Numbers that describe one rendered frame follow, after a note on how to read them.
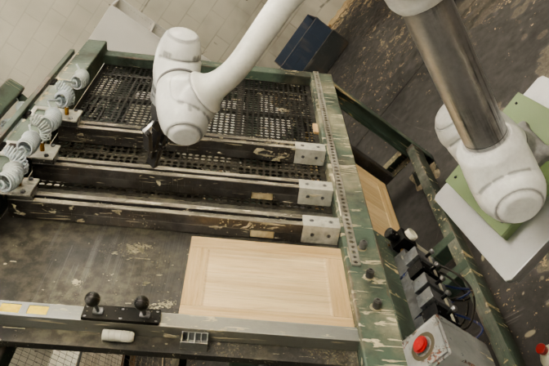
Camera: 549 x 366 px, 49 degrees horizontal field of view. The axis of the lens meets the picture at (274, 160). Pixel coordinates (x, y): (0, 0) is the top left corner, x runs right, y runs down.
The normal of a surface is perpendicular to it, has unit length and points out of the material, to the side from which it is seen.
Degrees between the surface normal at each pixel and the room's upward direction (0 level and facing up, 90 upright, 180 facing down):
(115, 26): 90
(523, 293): 0
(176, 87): 35
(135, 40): 90
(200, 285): 59
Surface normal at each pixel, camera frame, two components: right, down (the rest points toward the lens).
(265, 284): 0.12, -0.87
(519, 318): -0.79, -0.52
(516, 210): 0.07, 0.64
